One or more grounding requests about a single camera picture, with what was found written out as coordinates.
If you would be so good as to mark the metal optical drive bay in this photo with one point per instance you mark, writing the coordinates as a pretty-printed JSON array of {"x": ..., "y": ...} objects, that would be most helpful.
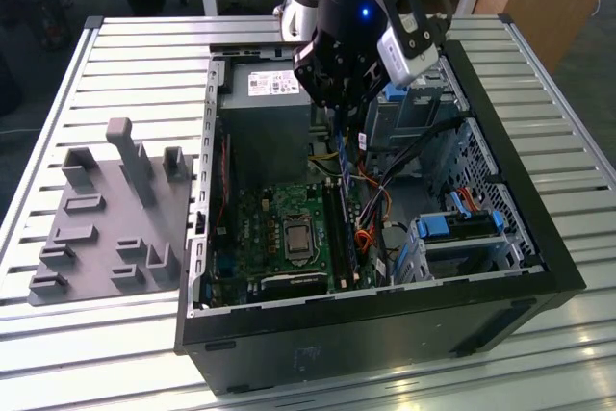
[{"x": 418, "y": 117}]

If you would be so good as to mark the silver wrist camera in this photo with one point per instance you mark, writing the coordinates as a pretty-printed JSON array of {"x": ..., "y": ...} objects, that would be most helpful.
[{"x": 404, "y": 62}]

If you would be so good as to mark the black graphics card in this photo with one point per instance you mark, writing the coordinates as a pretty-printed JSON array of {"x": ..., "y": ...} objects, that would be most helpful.
[{"x": 293, "y": 283}]

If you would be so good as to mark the silver power supply unit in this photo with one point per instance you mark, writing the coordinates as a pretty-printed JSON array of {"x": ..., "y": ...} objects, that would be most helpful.
[{"x": 269, "y": 141}]

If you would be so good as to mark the silver CPU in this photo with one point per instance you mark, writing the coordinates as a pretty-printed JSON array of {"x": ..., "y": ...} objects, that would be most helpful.
[{"x": 298, "y": 240}]

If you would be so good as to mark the black PC case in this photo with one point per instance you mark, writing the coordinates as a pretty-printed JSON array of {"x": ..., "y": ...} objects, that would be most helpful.
[{"x": 385, "y": 348}]

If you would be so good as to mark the perforated metal drive cage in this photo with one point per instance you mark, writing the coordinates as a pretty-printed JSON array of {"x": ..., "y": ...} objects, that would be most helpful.
[{"x": 474, "y": 161}]

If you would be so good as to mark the green motherboard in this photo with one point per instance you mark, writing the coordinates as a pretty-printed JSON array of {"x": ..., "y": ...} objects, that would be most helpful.
[{"x": 255, "y": 209}]

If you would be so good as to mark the grey parts rack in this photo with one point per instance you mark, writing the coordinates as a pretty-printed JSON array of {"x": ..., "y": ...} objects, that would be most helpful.
[{"x": 106, "y": 247}]

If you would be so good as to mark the hard disk in blue carrier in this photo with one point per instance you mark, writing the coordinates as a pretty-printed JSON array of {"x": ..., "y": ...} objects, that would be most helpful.
[{"x": 433, "y": 229}]

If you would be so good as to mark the black RAM slot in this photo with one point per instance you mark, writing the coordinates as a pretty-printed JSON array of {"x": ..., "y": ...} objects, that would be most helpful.
[{"x": 335, "y": 233}]

